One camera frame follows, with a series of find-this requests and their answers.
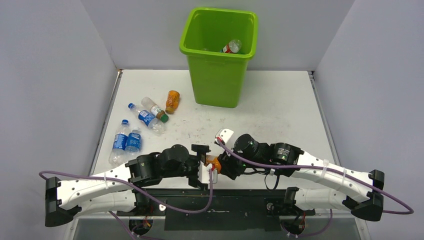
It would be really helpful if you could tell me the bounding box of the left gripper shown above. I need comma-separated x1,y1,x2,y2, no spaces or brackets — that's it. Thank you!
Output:
161,145,211,189

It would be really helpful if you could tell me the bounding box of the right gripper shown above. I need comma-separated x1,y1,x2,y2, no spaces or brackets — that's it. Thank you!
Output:
218,139,263,179

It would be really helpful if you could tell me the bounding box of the small orange label bottle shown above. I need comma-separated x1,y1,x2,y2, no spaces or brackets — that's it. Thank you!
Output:
205,155,222,173

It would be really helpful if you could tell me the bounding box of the red label bottle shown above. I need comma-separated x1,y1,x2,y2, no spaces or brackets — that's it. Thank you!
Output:
220,39,242,54

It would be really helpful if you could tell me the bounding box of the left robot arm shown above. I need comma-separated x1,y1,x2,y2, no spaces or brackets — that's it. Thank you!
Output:
44,144,218,227

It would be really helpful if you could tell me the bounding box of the green plastic bin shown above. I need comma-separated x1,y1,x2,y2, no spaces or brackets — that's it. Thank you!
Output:
179,7,259,108

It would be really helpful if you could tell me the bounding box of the white cap blue label bottle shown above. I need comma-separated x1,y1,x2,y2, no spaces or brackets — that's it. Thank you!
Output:
124,127,142,156

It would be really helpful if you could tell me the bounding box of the small orange juice bottle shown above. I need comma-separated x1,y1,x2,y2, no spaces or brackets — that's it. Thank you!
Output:
165,90,181,114

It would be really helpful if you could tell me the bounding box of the blue label water bottle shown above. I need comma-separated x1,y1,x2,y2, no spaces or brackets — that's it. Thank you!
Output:
128,103,165,135

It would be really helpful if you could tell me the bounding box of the coffee bottle green cap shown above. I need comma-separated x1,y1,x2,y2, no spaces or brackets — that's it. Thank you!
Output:
141,97,169,123

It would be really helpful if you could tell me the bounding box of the blue cap water bottle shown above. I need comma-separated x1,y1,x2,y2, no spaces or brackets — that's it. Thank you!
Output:
108,119,130,167

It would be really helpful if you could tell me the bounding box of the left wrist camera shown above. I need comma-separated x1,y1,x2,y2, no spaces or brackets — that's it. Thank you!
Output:
198,163,218,184

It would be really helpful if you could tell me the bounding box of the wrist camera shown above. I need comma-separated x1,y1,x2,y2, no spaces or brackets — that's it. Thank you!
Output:
214,128,234,146
198,163,218,184

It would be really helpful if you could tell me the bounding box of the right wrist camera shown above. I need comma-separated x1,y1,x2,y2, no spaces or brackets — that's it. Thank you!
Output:
214,128,234,146

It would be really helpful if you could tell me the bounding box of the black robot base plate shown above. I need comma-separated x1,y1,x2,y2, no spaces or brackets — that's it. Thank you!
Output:
117,189,316,232

